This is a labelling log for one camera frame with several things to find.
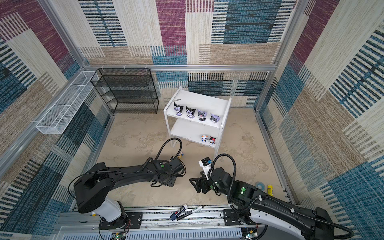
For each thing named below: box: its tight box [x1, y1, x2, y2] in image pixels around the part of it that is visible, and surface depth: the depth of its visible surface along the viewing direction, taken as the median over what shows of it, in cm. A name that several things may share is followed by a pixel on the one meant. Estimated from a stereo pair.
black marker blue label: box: [169, 204, 188, 221], surface depth 76 cm
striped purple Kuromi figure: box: [185, 105, 196, 119], surface depth 70 cm
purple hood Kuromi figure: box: [210, 112, 221, 124], surface depth 69 cm
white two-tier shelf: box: [163, 86, 232, 156], surface depth 79 cm
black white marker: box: [176, 205, 204, 221], surface depth 76 cm
